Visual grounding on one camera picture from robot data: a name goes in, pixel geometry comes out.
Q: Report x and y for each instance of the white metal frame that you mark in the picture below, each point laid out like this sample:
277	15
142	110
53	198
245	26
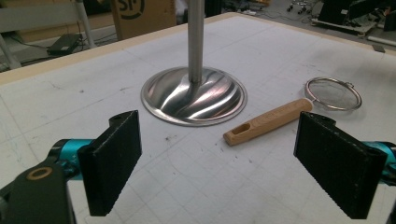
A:
18	25

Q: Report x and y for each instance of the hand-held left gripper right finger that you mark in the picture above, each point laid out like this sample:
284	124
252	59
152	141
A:
336	161

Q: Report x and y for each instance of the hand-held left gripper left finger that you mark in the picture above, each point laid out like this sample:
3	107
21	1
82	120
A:
109	165

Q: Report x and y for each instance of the brown cardboard box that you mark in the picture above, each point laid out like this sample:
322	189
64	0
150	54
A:
143	17

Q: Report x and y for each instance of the black flat device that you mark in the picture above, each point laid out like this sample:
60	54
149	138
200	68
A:
64	44

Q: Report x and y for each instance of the dark equipment on pallet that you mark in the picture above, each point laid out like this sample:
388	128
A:
351	15

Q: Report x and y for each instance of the metal stand with round base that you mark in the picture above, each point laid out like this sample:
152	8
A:
194	93

